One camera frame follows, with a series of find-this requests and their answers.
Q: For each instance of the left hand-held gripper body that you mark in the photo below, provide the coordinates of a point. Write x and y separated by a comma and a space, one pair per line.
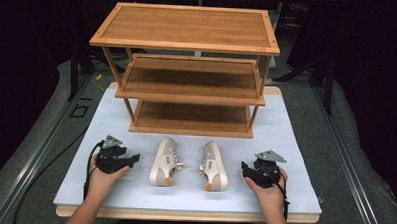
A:
110, 155

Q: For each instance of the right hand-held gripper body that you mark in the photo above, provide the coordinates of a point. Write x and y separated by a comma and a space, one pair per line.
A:
267, 167

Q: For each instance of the beige sneaker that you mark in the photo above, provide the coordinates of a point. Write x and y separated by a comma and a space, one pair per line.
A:
164, 164
214, 169

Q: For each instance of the wooden three-tier shoe rack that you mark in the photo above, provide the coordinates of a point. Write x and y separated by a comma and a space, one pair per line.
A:
189, 28

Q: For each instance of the person's right hand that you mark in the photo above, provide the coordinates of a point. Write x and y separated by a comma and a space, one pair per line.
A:
270, 193

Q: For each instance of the person's left hand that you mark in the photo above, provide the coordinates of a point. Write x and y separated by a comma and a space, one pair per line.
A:
102, 182

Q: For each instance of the white table cover sheet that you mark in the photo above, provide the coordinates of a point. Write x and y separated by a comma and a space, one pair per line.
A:
190, 191

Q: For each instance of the yellow floor marker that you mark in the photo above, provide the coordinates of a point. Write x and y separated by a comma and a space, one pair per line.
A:
99, 78

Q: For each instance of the black metal stand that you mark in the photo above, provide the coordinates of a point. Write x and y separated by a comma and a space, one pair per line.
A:
324, 83
75, 71

